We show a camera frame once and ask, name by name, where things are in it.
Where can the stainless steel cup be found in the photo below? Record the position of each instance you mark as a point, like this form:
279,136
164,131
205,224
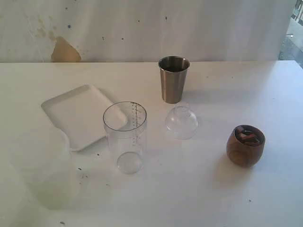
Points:
173,72

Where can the brown chunks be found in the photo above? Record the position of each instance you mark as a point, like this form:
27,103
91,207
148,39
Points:
249,135

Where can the brown wooden cup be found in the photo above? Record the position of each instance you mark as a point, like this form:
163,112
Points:
241,154

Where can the clear plastic measuring cup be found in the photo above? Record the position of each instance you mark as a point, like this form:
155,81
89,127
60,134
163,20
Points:
125,124

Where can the clear dome lid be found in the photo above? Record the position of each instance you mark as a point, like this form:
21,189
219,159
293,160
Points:
181,122

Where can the white rectangular tray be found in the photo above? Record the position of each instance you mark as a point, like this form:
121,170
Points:
79,114

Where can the translucent plastic container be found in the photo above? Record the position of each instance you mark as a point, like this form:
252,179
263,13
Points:
42,157

